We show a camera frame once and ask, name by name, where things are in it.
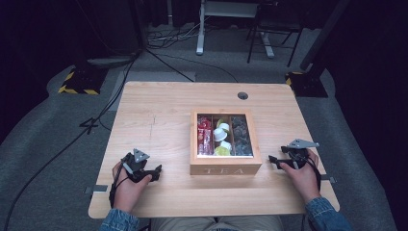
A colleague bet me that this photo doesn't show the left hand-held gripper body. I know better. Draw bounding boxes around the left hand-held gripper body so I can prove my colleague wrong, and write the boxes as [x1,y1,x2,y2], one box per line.
[120,147,154,183]

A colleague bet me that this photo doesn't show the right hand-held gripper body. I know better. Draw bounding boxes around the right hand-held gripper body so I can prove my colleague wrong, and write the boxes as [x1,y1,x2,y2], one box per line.
[286,138,320,170]

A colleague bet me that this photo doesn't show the wooden box with glass lid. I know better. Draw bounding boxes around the wooden box with glass lid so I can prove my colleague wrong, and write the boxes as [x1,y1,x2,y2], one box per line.
[190,109,263,176]

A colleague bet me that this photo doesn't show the person's left hand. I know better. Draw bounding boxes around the person's left hand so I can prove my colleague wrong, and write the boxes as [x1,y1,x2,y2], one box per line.
[112,161,153,214]

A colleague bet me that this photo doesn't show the person's right hand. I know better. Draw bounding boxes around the person's right hand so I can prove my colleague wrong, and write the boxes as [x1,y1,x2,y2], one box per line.
[279,148,321,204]

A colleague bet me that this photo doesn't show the pile of dark tea bags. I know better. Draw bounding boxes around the pile of dark tea bags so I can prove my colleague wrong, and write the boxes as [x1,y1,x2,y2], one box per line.
[230,115,254,157]

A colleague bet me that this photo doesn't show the row of red stick sachets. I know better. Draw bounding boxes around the row of red stick sachets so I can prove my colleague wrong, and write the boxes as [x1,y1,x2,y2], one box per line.
[196,115,215,157]

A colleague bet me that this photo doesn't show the person's beige trousers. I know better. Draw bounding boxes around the person's beige trousers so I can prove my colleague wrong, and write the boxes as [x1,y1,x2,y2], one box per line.
[149,215,286,231]

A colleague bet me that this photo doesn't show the black slanted pole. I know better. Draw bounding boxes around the black slanted pole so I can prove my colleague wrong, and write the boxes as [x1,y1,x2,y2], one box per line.
[299,0,351,72]

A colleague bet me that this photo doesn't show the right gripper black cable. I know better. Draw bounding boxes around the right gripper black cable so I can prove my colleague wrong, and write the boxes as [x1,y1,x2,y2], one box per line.
[307,156,323,193]

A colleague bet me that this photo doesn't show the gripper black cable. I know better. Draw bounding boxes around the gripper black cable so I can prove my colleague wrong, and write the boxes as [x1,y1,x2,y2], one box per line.
[109,160,130,208]
[307,156,323,193]

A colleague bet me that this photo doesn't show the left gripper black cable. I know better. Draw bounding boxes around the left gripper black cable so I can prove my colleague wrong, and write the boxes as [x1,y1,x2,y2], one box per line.
[109,160,130,208]

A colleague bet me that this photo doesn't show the long black floor cable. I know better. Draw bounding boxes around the long black floor cable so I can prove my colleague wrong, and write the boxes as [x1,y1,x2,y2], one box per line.
[2,52,140,231]

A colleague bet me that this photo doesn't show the thin black floor cable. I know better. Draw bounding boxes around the thin black floor cable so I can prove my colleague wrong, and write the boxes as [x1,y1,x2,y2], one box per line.
[145,47,240,84]

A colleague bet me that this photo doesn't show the black metal chair frame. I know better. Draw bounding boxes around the black metal chair frame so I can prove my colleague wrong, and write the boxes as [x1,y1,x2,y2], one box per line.
[245,0,304,68]

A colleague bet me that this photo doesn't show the bundle of floor cables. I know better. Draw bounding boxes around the bundle of floor cables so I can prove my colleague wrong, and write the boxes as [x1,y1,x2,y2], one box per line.
[147,20,201,50]

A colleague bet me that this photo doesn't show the white desk frame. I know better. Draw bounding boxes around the white desk frame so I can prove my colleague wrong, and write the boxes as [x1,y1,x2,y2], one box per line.
[195,0,276,59]

